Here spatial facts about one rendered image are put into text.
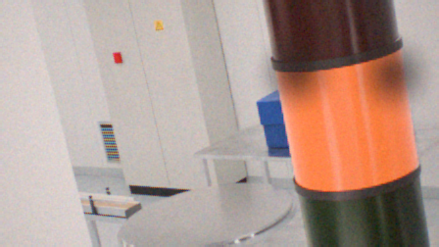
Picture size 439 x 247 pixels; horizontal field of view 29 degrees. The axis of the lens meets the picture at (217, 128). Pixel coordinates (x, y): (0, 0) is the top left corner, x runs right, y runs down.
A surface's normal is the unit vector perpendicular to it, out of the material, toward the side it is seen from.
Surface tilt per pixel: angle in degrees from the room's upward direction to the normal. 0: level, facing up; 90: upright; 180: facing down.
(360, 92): 90
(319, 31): 90
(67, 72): 90
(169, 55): 90
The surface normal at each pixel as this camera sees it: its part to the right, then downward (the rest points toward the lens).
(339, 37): 0.00, 0.23
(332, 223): -0.57, 0.30
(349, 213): -0.29, 0.28
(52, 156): 0.75, 0.00
